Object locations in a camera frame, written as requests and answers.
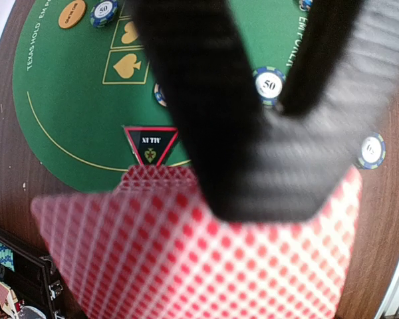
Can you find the round green poker mat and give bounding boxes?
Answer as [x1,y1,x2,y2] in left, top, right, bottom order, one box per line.
[12,0,323,193]

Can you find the red black triangular button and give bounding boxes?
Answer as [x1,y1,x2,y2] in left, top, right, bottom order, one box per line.
[123,126,179,166]

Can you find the orange round blind button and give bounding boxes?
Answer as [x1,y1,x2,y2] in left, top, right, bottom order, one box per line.
[58,0,86,29]

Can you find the pink backed card deck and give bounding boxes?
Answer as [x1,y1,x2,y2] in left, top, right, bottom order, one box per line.
[31,166,362,318]

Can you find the green blue chip mat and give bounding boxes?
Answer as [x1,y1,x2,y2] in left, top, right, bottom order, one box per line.
[253,66,285,106]
[90,0,118,28]

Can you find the clear dealer button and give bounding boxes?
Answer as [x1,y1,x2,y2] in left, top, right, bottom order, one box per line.
[17,306,47,319]

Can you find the green blue chip mat top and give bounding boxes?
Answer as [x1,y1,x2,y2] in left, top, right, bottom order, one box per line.
[90,0,118,28]

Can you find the red card deck in case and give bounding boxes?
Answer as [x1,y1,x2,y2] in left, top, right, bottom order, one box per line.
[0,282,18,318]

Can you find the dark blue chip stack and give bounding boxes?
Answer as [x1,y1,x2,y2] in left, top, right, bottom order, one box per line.
[355,132,386,169]

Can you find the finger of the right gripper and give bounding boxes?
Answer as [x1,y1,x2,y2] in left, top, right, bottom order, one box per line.
[132,1,399,222]

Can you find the black chip carrying case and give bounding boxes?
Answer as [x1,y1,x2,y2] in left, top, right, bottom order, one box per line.
[0,228,67,318]

